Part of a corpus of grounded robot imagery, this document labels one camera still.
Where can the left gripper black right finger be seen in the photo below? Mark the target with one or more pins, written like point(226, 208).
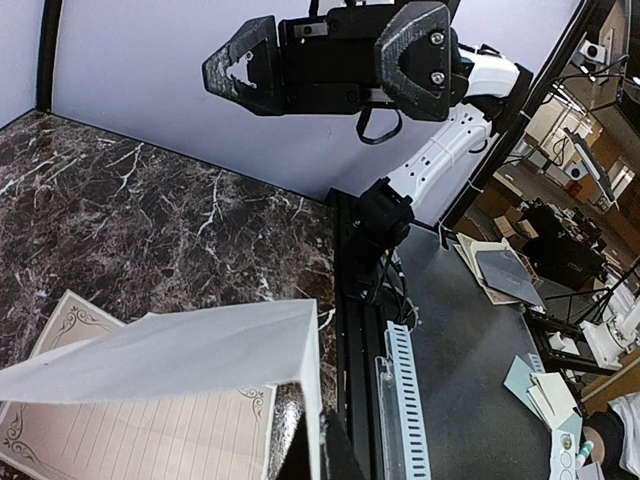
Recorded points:
point(338, 460)

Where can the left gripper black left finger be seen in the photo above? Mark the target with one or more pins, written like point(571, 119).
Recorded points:
point(296, 462)

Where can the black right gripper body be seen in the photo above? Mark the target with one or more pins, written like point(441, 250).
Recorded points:
point(327, 62)

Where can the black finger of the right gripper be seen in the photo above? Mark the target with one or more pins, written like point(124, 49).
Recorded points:
point(246, 69)
point(413, 60)

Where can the cream letter sheet ornate border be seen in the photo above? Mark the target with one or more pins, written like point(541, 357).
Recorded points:
point(179, 354)

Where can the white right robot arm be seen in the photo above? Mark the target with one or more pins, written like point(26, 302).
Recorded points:
point(485, 88)

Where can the white slotted cable duct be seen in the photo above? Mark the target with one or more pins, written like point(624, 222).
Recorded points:
point(404, 440)

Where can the black front rail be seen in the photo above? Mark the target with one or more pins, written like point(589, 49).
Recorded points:
point(359, 341)

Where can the black side rail right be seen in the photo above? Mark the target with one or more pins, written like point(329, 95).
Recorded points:
point(500, 150)

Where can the black frame post right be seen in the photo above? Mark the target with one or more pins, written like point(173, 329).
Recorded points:
point(50, 24)

